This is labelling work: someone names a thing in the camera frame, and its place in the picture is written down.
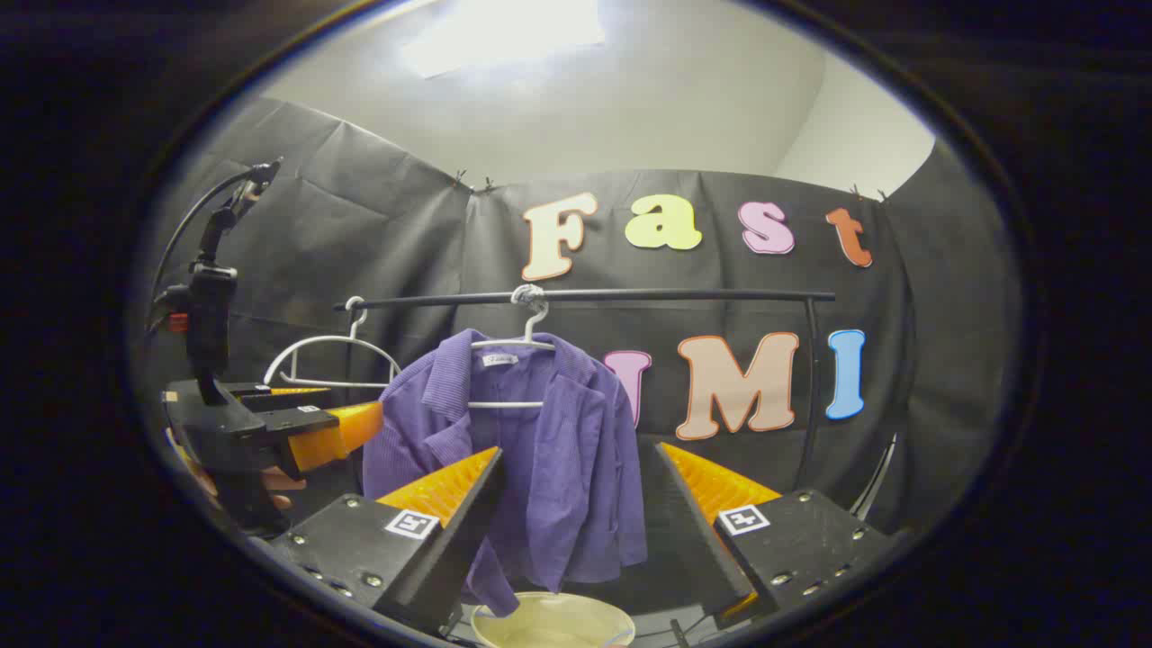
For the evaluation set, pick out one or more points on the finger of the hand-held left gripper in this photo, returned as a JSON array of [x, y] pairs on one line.
[[342, 432], [279, 391]]

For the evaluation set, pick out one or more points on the beige laundry hamper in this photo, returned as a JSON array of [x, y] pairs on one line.
[[558, 621]]

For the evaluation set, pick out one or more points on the purple ribbed jacket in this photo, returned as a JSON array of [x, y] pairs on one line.
[[558, 468]]

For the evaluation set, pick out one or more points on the white clothes hanger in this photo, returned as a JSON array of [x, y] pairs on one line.
[[513, 344], [333, 338]]

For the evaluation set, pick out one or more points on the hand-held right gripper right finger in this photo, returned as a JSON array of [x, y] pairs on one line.
[[697, 531]]

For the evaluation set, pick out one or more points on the black backdrop cloth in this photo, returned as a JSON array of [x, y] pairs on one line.
[[378, 243]]

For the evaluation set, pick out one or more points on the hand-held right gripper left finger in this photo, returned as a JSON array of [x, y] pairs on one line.
[[459, 549]]

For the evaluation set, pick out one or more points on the black clothes rack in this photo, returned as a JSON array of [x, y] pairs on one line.
[[675, 294]]

